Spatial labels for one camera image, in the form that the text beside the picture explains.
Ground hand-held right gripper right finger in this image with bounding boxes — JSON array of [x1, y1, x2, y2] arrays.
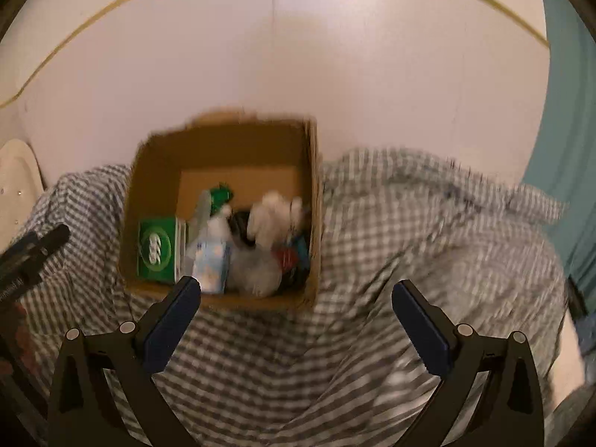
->
[[391, 280, 545, 447]]

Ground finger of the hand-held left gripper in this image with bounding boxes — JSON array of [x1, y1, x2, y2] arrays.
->
[[9, 223, 72, 261]]

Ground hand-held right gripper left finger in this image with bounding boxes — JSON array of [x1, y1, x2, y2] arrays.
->
[[47, 276, 202, 447]]

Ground blue and white tissue pack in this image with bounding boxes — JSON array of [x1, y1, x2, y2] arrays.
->
[[191, 237, 234, 295]]

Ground green paper box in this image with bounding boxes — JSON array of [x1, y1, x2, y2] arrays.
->
[[137, 216, 187, 285]]

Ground clear plastic container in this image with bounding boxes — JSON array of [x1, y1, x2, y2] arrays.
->
[[230, 247, 282, 298]]

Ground white plastic bottle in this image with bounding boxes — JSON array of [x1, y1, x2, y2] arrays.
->
[[207, 205, 234, 243]]

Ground green wrapper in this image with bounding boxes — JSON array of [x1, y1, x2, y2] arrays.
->
[[208, 185, 234, 210]]

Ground brown cardboard box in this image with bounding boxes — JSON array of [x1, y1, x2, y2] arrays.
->
[[118, 111, 323, 312]]

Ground white padded headboard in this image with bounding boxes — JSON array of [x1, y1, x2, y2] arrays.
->
[[0, 139, 45, 252]]

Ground grey checked blanket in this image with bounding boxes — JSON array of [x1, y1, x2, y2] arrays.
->
[[19, 146, 583, 447]]

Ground teal curtain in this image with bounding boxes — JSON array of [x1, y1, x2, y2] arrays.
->
[[521, 0, 596, 294]]

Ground gold wall trim strip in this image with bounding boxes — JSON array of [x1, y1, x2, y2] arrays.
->
[[0, 0, 550, 108]]

